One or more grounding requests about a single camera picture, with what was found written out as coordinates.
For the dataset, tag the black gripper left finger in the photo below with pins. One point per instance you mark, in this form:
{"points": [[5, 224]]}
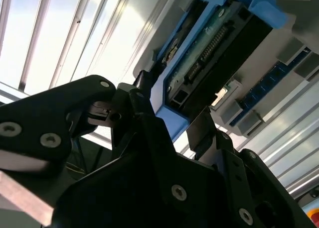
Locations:
{"points": [[37, 118]]}

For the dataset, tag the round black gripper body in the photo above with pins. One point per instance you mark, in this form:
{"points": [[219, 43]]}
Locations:
{"points": [[139, 200]]}

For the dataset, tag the hard disk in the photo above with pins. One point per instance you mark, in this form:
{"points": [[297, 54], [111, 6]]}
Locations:
{"points": [[224, 53]]}

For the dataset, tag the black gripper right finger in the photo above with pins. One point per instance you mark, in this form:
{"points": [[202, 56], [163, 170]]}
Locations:
{"points": [[231, 178]]}

